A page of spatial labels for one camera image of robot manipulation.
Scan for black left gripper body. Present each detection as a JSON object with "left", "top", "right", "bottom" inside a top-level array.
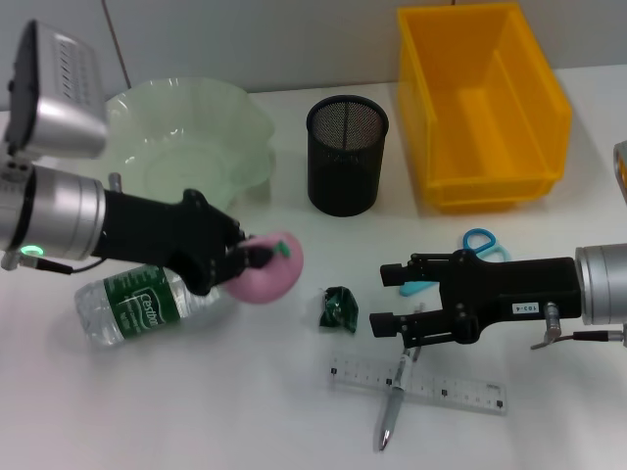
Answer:
[{"left": 92, "top": 188, "right": 234, "bottom": 298}]

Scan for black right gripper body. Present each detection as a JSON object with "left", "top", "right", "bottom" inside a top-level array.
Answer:
[{"left": 438, "top": 248, "right": 584, "bottom": 347}]

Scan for pink toy peach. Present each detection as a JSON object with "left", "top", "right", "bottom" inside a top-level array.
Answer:
[{"left": 224, "top": 230, "right": 305, "bottom": 306}]

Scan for clear green-label water bottle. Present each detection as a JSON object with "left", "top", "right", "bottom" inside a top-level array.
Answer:
[{"left": 72, "top": 263, "right": 231, "bottom": 352}]

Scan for green plastic wrapper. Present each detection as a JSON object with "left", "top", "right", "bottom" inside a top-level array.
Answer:
[{"left": 313, "top": 286, "right": 360, "bottom": 334}]

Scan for blue scissors with cover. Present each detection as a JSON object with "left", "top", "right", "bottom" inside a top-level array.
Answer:
[{"left": 399, "top": 228, "right": 511, "bottom": 299}]

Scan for transparent plastic ruler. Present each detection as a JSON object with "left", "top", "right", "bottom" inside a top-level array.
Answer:
[{"left": 326, "top": 350, "right": 508, "bottom": 417}]

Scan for silver ballpoint pen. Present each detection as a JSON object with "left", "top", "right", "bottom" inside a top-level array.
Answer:
[{"left": 375, "top": 303, "right": 427, "bottom": 451}]

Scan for green wavy glass fruit plate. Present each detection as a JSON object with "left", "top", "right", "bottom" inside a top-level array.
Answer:
[{"left": 101, "top": 76, "right": 278, "bottom": 216}]

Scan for black mesh pen holder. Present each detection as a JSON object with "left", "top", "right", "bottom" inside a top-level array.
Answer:
[{"left": 306, "top": 94, "right": 391, "bottom": 217}]

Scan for yellow plastic bin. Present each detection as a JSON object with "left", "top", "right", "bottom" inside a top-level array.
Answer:
[{"left": 395, "top": 2, "right": 573, "bottom": 214}]

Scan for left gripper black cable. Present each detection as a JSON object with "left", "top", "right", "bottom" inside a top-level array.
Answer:
[{"left": 0, "top": 171, "right": 122, "bottom": 275}]

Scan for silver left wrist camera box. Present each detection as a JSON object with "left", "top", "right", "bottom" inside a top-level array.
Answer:
[{"left": 8, "top": 19, "right": 108, "bottom": 159}]

